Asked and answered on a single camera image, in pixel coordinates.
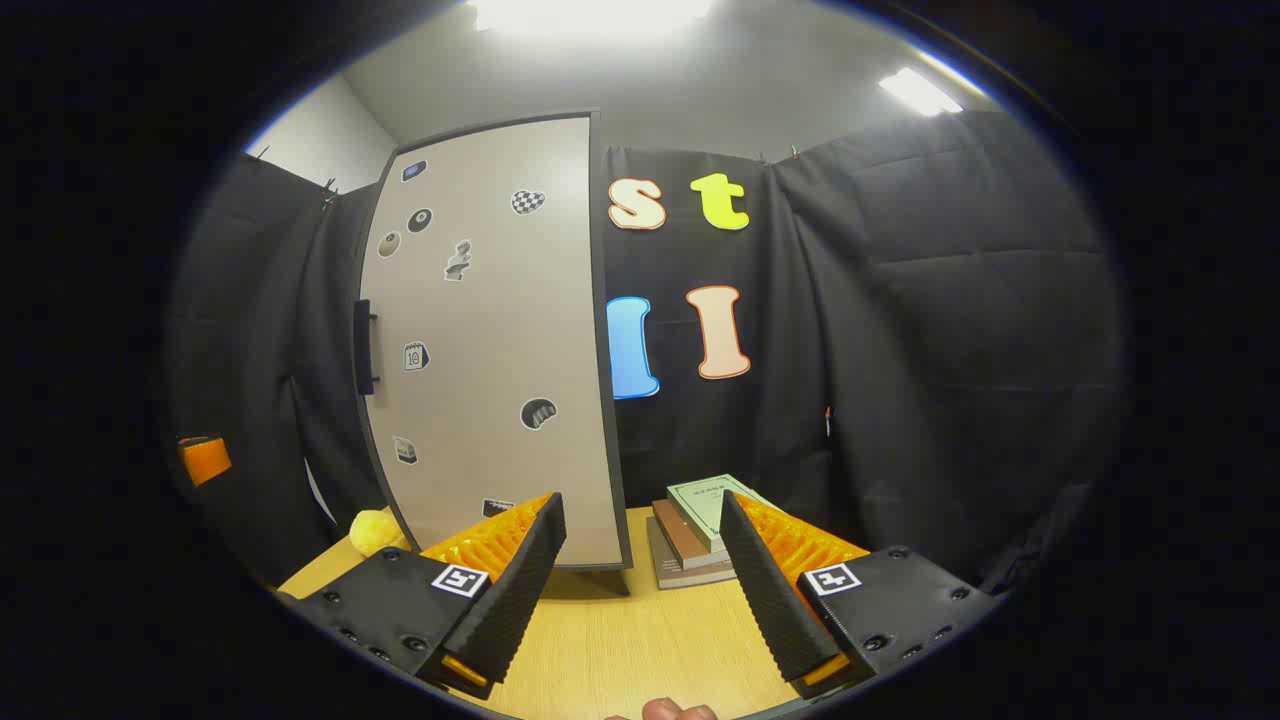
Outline green book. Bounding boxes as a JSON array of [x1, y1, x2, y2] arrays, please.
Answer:
[[666, 473, 786, 554]]

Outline long ceiling light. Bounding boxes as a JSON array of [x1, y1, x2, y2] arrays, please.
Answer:
[[470, 0, 716, 36]]

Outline grey cabinet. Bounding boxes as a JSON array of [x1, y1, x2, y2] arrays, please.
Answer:
[[350, 110, 634, 573]]

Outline black backdrop cloth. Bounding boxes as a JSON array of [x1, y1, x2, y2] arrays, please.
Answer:
[[170, 110, 1126, 591]]

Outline yellow plush toy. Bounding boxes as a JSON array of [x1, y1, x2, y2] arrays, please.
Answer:
[[348, 508, 411, 558]]

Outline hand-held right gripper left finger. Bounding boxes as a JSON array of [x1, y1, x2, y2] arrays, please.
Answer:
[[285, 490, 568, 701]]

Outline black cabinet door handle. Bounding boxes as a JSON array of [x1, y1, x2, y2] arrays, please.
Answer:
[[353, 298, 383, 396]]

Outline grey cabinet door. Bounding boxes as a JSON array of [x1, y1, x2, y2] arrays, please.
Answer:
[[352, 112, 626, 571]]

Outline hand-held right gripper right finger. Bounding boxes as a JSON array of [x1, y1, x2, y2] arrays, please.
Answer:
[[718, 490, 1001, 701]]

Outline brown book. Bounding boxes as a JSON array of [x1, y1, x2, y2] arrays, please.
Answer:
[[652, 498, 731, 571]]

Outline grey book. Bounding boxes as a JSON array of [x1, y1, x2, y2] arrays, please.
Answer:
[[645, 517, 741, 591]]

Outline small ceiling light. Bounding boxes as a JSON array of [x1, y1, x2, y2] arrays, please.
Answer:
[[878, 67, 963, 117]]

